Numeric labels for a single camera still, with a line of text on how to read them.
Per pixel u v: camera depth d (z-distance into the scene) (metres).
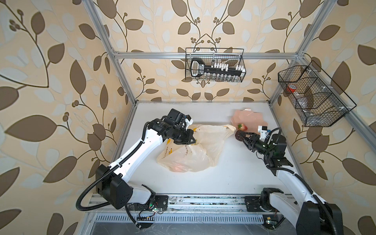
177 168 0.79
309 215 0.41
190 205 0.75
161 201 0.75
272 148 0.63
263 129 0.76
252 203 0.74
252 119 1.08
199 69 0.85
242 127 0.99
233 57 0.91
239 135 0.78
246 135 0.79
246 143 0.75
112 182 0.39
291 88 0.81
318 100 0.73
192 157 0.70
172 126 0.60
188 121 0.71
